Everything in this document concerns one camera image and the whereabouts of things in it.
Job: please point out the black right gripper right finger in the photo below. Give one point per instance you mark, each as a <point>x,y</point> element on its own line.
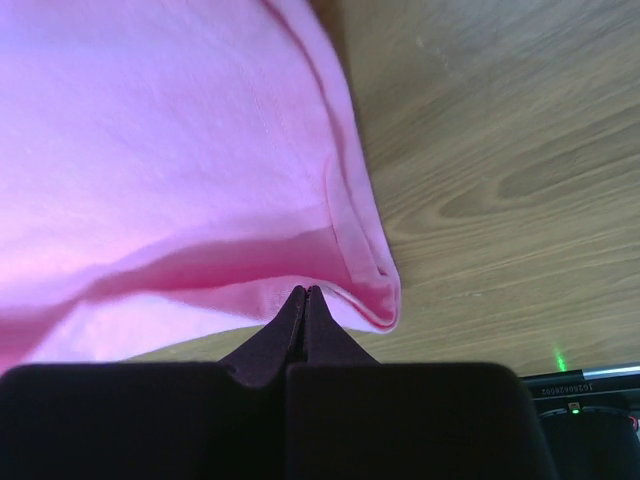
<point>351,417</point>

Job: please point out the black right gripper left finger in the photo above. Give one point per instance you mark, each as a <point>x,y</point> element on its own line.
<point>166,420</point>

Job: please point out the pink polo shirt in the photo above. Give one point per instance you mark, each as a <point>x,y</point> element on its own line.
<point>173,169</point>

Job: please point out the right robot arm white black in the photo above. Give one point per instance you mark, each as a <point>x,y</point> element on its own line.
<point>589,418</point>

